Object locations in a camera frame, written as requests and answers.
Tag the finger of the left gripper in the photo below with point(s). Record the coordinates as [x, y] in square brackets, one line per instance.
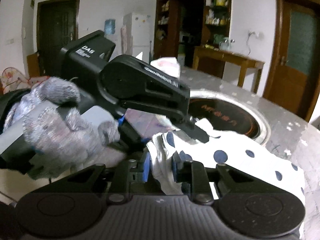
[192, 130]
[128, 134]

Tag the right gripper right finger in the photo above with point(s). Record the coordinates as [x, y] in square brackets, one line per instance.
[199, 182]

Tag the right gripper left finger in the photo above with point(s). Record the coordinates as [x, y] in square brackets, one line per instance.
[97, 181]

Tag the white polka dot garment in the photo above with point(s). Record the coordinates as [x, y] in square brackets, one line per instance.
[225, 159]

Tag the grey knit gloved hand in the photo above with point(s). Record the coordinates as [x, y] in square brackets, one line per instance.
[60, 144]

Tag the white crumpled paper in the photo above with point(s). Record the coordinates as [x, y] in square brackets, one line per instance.
[140, 56]

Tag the round induction cooktop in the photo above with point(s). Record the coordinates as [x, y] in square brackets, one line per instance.
[226, 113]

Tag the pink tissue pack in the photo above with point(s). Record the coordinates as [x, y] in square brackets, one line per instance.
[168, 65]

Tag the white refrigerator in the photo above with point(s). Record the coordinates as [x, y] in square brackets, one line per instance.
[135, 35]

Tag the wooden side table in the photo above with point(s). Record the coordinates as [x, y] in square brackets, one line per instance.
[244, 62]

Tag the glass jar on table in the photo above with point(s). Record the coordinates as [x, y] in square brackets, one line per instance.
[226, 44]

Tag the dark entrance door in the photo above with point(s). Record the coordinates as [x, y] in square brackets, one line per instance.
[56, 26]

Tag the dark wooden shelf cabinet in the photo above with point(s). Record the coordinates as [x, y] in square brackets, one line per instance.
[183, 25]

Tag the brown wooden door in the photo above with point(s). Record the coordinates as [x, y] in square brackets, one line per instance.
[293, 79]

